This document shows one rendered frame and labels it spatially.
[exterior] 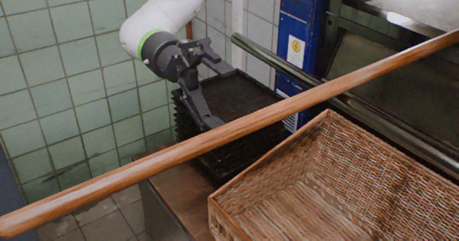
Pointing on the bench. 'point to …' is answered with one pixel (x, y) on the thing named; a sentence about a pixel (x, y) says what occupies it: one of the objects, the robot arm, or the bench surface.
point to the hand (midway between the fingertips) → (225, 103)
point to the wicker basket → (217, 221)
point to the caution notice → (295, 52)
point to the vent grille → (289, 117)
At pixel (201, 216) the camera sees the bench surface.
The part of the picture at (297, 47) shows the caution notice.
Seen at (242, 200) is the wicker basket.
